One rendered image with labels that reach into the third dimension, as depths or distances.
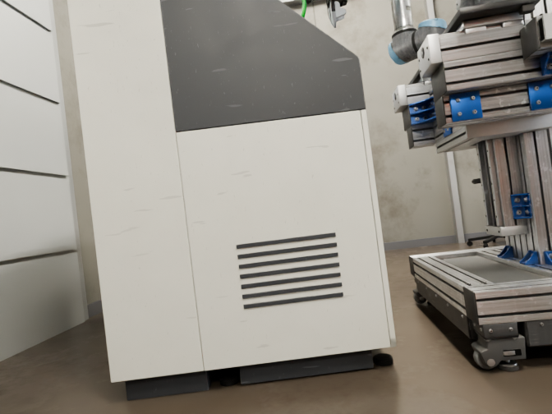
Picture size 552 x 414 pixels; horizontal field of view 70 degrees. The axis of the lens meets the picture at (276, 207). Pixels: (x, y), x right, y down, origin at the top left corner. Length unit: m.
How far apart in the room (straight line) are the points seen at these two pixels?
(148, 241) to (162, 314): 0.22
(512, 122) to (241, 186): 0.91
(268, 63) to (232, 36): 0.14
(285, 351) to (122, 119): 0.85
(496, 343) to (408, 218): 3.08
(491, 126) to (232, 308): 1.03
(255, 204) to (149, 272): 0.38
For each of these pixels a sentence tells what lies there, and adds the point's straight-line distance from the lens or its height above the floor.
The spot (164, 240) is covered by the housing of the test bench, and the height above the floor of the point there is 0.47.
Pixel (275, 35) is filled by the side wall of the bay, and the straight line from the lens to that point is 1.30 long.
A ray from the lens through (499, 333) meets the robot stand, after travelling 1.27.
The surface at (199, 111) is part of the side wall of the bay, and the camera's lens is 1.24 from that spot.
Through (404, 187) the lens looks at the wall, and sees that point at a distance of 4.26.
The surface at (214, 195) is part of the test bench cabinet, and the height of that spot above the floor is 0.59.
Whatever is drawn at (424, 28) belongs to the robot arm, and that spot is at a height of 1.23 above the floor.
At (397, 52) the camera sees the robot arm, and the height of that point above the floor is 1.18.
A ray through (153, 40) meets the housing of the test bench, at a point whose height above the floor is 1.07.
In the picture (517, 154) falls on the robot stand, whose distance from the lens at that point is 1.65.
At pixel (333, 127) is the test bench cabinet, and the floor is 0.75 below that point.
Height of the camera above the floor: 0.51
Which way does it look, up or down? 1 degrees up
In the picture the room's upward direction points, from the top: 7 degrees counter-clockwise
